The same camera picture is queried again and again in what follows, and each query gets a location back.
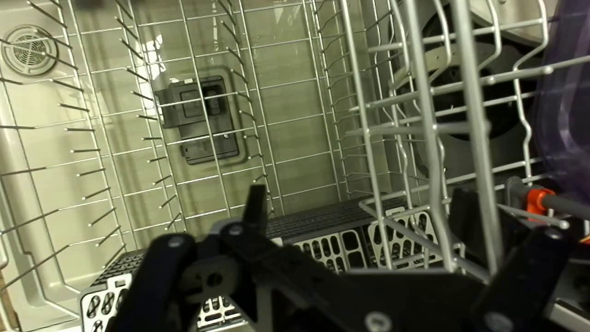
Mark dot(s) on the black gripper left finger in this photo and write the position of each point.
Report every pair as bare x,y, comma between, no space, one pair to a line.
278,288

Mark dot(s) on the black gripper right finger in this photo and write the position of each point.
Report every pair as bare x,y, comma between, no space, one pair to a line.
531,263

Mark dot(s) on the dishwasher rack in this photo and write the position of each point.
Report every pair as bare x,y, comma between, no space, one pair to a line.
87,169
441,98

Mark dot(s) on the dishwasher detergent dispenser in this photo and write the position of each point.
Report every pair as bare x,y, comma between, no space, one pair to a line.
201,115

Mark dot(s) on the black dishwasher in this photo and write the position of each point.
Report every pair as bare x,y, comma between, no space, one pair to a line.
293,165

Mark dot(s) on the black cutlery basket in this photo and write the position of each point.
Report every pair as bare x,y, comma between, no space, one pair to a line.
341,237

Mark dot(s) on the dark purple cup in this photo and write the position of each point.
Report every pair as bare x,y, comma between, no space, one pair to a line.
561,111

